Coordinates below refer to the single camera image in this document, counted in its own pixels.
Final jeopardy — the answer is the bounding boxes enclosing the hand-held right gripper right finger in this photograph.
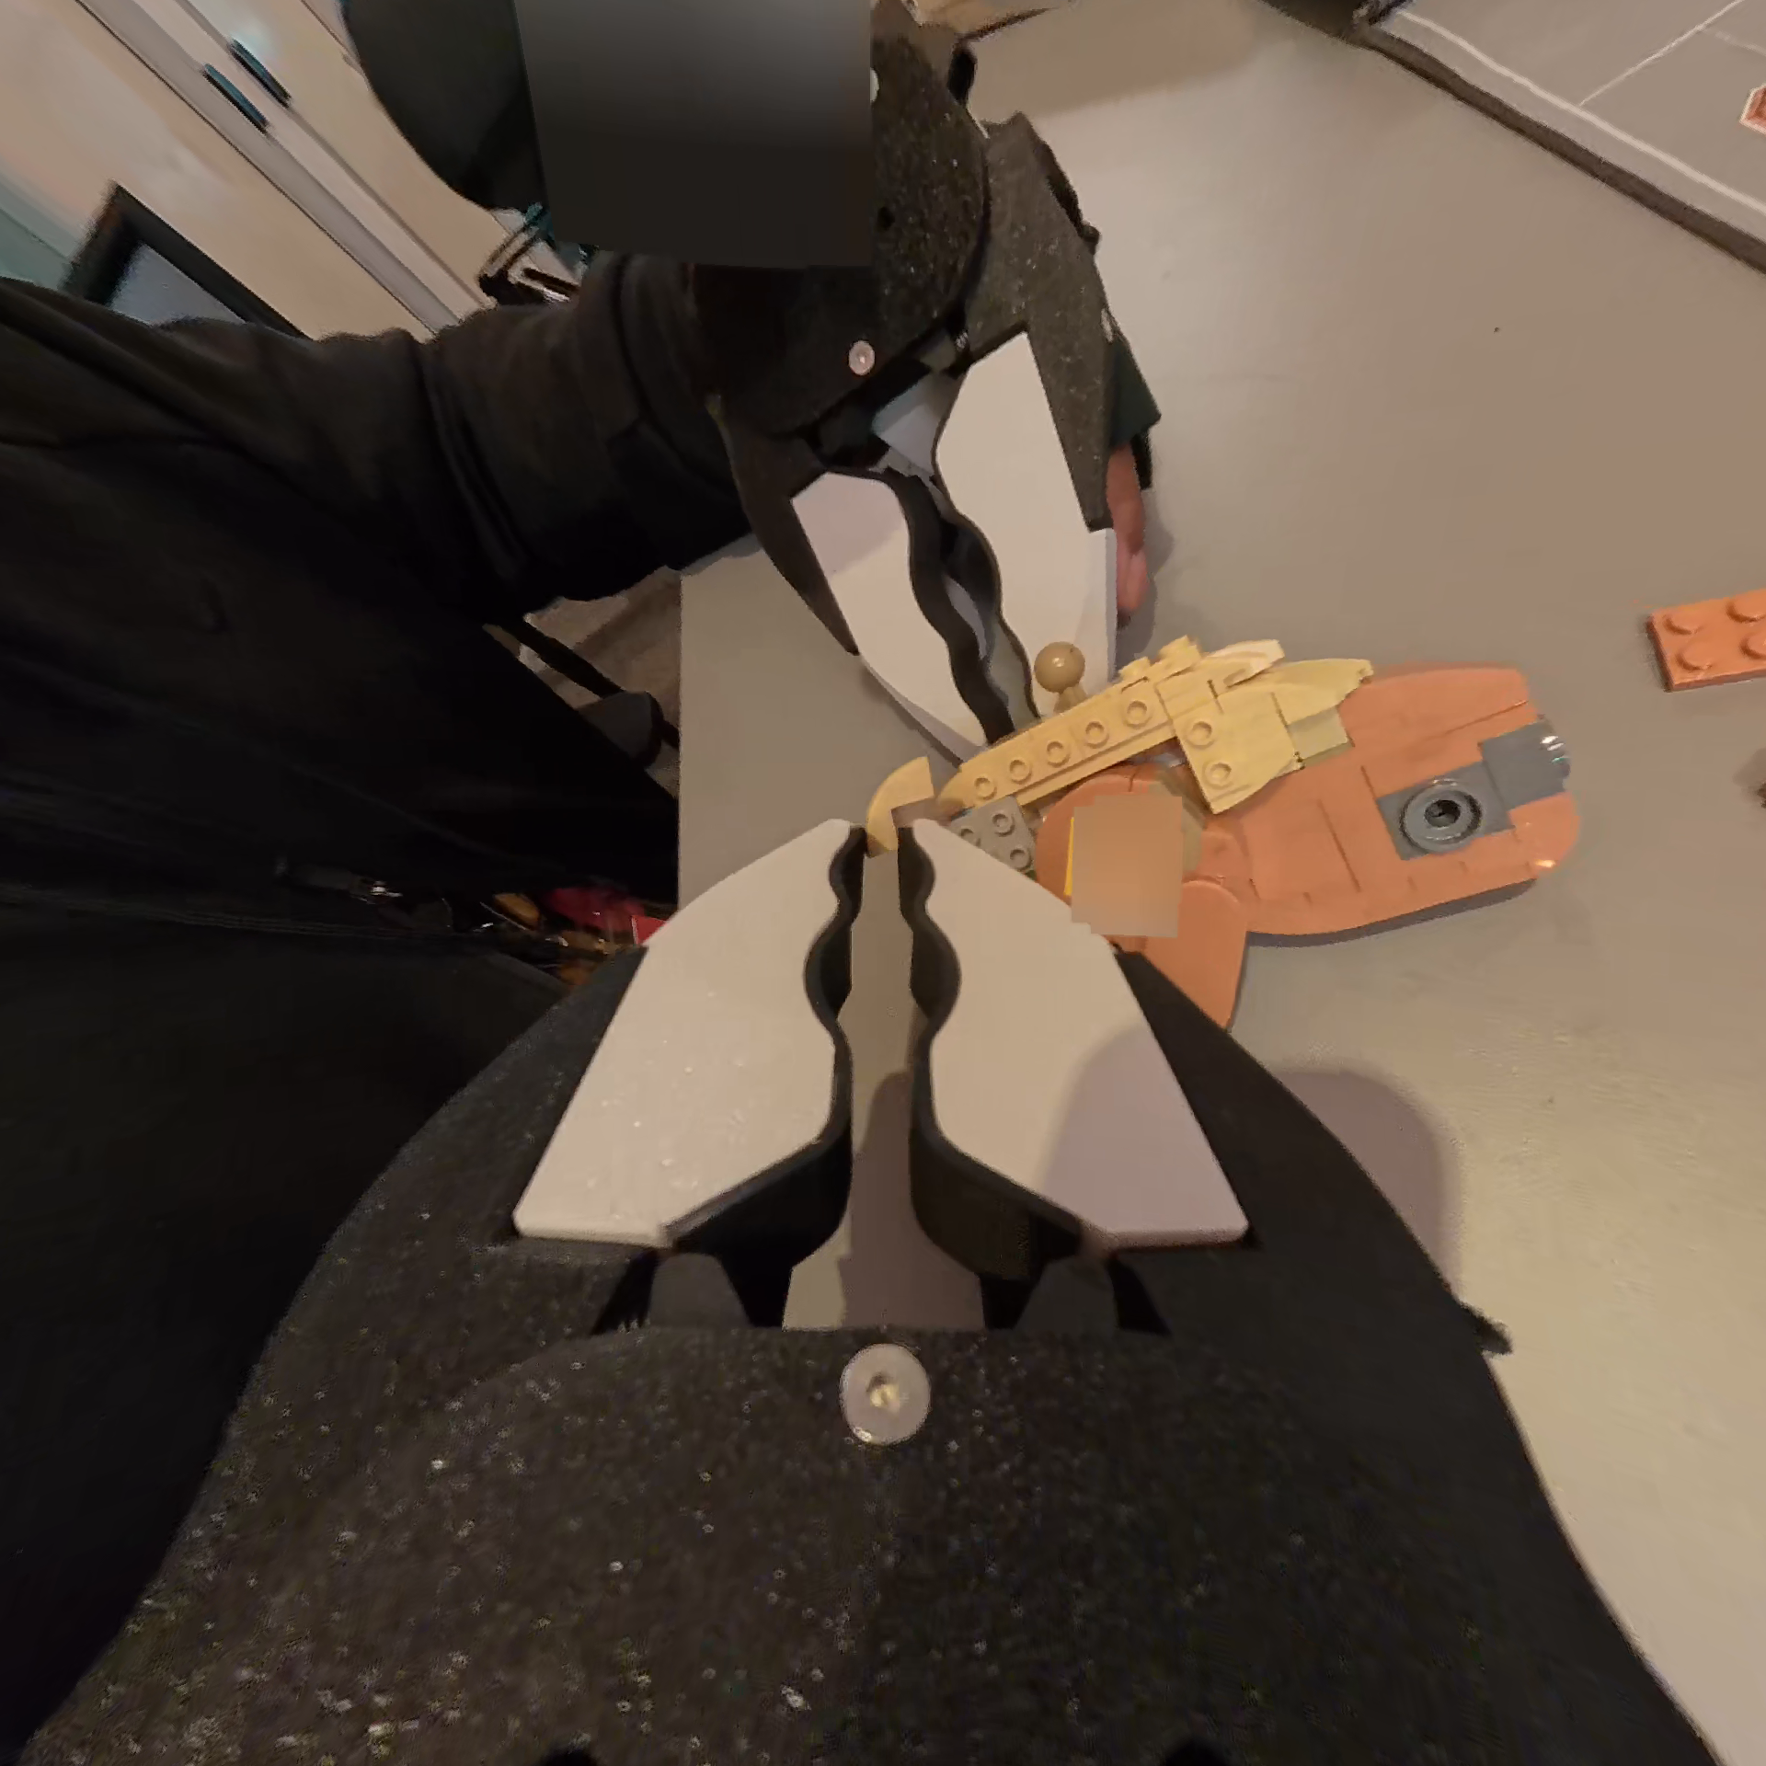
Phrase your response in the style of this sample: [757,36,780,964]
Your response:
[899,820,1253,1260]

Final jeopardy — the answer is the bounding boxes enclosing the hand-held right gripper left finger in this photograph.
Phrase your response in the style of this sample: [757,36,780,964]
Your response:
[513,817,867,1252]

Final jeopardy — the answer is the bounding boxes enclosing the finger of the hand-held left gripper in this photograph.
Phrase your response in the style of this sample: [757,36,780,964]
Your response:
[789,467,1020,763]
[883,330,1124,720]

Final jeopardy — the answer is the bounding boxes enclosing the tan and brown brick model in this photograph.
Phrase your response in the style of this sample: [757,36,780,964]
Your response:
[868,637,1584,1033]

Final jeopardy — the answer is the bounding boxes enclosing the person's left forearm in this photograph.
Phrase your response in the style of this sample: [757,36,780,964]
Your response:
[318,254,774,611]

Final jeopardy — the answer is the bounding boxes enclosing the grey desk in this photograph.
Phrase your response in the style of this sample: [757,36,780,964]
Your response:
[678,0,1766,1766]

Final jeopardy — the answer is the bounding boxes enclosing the person's left hand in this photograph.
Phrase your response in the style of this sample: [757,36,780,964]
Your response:
[1103,441,1159,618]

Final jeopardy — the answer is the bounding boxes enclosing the white cabinet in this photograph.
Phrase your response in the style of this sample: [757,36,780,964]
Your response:
[0,0,489,337]

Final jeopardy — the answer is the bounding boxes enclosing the grey instruction booklet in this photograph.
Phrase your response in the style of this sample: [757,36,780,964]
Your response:
[1359,0,1766,266]

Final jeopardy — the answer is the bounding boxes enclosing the reddish brown flat plate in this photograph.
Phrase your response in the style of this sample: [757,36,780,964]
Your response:
[1646,589,1766,692]

